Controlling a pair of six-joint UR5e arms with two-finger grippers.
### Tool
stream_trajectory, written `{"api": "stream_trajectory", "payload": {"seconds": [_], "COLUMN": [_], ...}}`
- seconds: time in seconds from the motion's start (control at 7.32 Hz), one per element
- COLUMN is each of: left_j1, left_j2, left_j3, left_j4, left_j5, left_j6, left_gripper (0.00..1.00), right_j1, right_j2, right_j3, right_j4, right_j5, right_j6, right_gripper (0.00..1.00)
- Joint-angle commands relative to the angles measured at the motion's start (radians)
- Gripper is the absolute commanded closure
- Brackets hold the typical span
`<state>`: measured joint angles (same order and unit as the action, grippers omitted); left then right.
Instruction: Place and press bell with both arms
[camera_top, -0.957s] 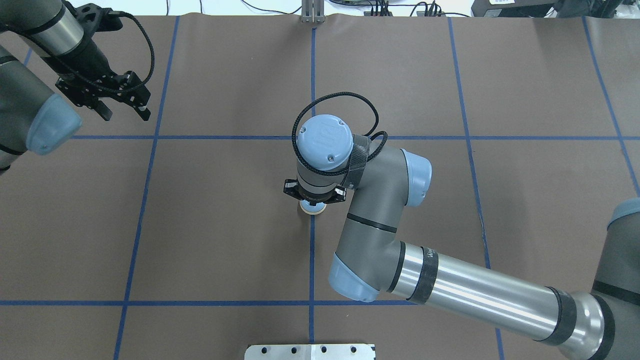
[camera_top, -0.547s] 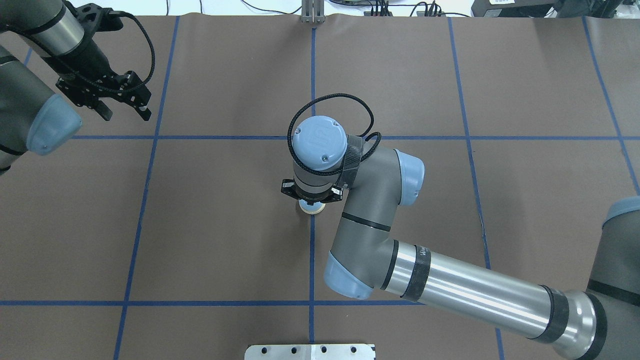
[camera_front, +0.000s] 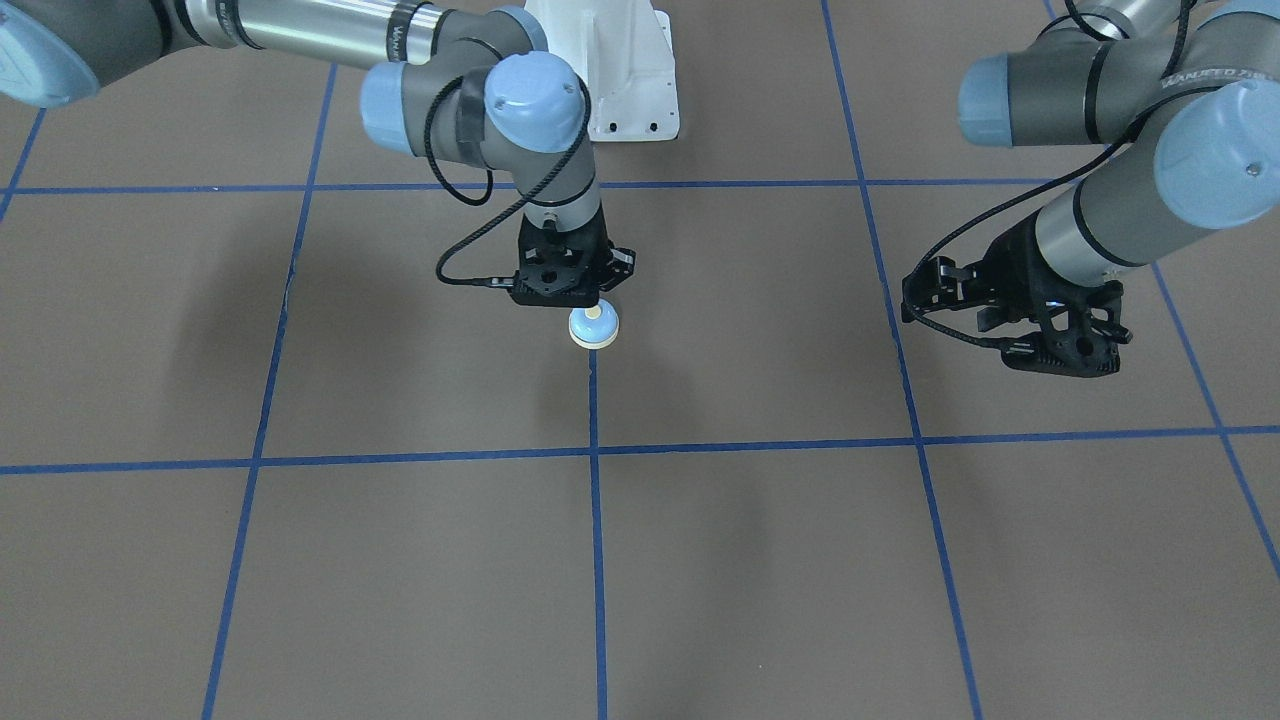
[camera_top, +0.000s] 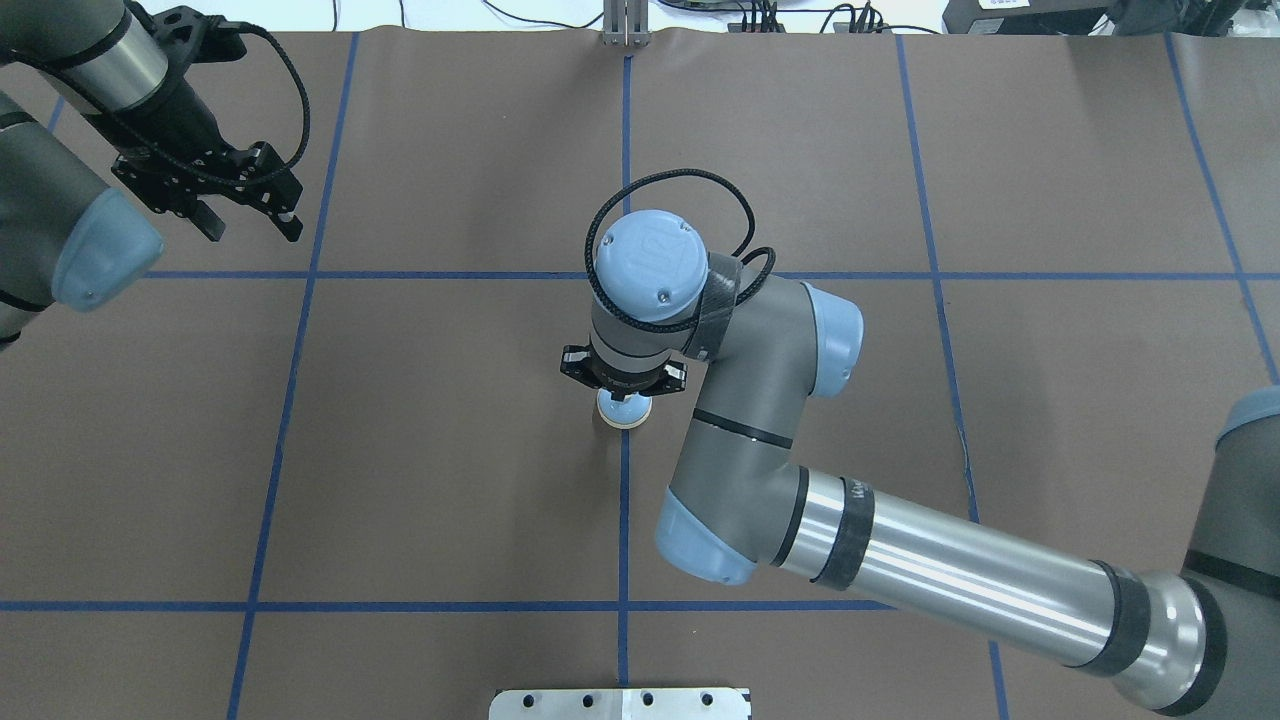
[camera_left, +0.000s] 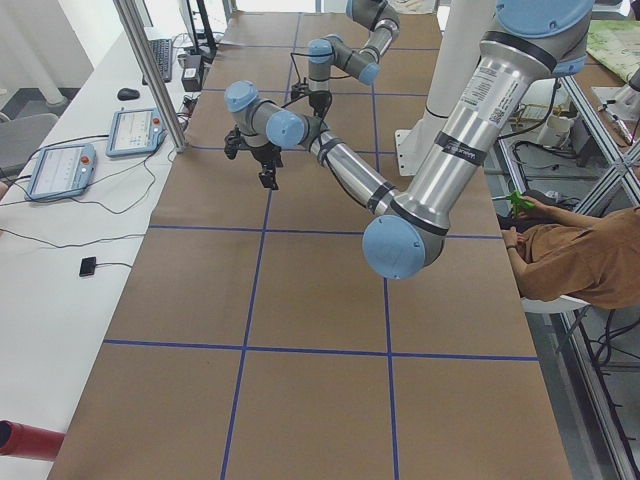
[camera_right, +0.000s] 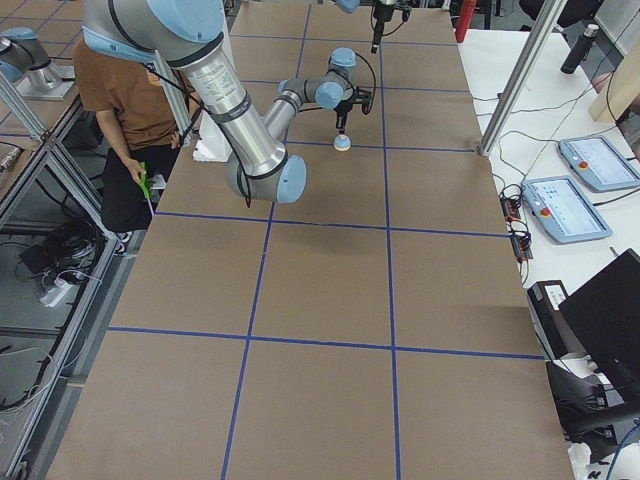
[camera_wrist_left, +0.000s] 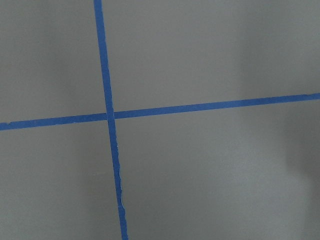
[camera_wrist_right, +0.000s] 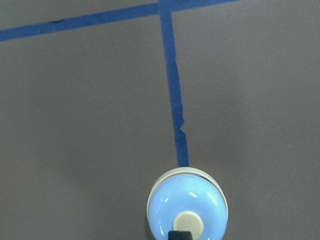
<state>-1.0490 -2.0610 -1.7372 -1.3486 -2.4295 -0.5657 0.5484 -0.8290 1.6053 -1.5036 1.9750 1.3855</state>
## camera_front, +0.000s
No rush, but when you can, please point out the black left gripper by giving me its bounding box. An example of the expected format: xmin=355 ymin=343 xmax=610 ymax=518
xmin=901 ymin=215 xmax=1124 ymax=350

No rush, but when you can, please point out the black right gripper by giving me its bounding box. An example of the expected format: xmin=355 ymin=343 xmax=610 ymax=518
xmin=517 ymin=211 xmax=636 ymax=293

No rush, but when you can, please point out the white and blue bell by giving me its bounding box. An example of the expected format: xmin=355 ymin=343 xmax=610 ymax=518
xmin=568 ymin=299 xmax=620 ymax=350

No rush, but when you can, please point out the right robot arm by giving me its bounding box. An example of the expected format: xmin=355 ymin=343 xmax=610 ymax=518
xmin=3 ymin=1 xmax=636 ymax=307

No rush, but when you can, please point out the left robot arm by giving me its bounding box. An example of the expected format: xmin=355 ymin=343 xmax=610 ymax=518
xmin=901 ymin=1 xmax=1279 ymax=377

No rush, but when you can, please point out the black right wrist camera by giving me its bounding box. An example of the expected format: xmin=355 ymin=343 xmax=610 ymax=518
xmin=507 ymin=264 xmax=602 ymax=309

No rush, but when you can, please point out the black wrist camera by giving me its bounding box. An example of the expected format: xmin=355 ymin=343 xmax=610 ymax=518
xmin=507 ymin=264 xmax=602 ymax=309
xmin=997 ymin=310 xmax=1133 ymax=378

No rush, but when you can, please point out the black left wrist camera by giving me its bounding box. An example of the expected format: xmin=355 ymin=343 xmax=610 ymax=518
xmin=997 ymin=310 xmax=1133 ymax=378

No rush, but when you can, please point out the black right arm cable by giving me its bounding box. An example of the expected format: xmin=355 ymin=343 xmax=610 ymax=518
xmin=422 ymin=38 xmax=593 ymax=291

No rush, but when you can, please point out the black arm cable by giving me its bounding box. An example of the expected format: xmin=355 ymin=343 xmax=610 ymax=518
xmin=422 ymin=38 xmax=593 ymax=291
xmin=902 ymin=0 xmax=1201 ymax=351

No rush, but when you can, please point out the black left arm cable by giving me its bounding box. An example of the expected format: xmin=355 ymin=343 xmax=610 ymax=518
xmin=902 ymin=0 xmax=1201 ymax=351

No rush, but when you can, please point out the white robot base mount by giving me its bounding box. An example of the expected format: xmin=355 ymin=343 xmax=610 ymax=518
xmin=524 ymin=1 xmax=680 ymax=143

